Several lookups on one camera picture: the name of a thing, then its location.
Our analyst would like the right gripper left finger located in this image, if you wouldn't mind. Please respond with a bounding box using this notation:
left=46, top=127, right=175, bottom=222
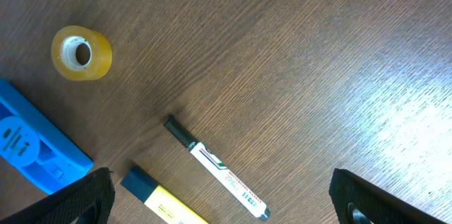
left=1, top=167, right=115, bottom=224

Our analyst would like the black cap whiteboard marker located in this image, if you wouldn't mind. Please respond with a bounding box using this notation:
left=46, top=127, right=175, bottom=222
left=164, top=114, right=270, bottom=221

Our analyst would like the blue plastic holder case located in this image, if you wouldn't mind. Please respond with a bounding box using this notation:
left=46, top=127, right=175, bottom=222
left=1, top=79, right=94, bottom=194

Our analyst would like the yellow highlighter dark cap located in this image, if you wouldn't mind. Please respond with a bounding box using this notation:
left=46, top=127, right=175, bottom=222
left=120, top=165, right=210, bottom=224

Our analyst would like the yellow clear tape roll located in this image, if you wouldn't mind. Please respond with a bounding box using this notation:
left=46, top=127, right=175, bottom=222
left=51, top=25, right=112, bottom=81

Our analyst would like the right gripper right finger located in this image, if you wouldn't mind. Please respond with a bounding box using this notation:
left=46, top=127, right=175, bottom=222
left=329, top=168, right=445, bottom=224

